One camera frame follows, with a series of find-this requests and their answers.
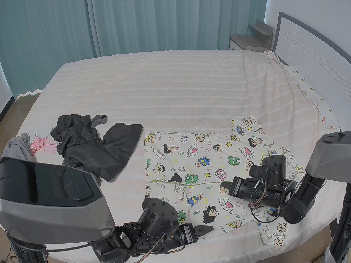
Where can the white printed pyjama top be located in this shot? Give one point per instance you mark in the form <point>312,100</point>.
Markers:
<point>192,160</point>

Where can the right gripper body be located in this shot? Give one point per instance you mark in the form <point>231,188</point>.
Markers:
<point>244,189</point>

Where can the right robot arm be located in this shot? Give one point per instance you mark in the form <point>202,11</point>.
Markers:
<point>329,157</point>

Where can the grey knitted garment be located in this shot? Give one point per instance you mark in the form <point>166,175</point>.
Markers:
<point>19,149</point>

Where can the grey bedside table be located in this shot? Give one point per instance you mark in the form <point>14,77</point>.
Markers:
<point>246,41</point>

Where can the black garment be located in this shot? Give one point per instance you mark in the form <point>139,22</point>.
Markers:
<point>115,146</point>

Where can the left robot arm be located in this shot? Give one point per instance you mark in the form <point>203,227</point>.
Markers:
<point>54,201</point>

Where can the blue-green curtain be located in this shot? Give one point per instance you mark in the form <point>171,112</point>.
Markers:
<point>178,15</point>
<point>46,31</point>

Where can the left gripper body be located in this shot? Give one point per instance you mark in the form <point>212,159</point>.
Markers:
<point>187,234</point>

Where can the bed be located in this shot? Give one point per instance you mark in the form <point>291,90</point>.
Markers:
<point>178,92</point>

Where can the pink garment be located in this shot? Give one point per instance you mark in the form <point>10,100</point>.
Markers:
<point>44,145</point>

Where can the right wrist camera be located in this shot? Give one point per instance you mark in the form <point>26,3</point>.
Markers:
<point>256,172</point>

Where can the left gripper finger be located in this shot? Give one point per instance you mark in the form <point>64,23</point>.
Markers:
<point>203,229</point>

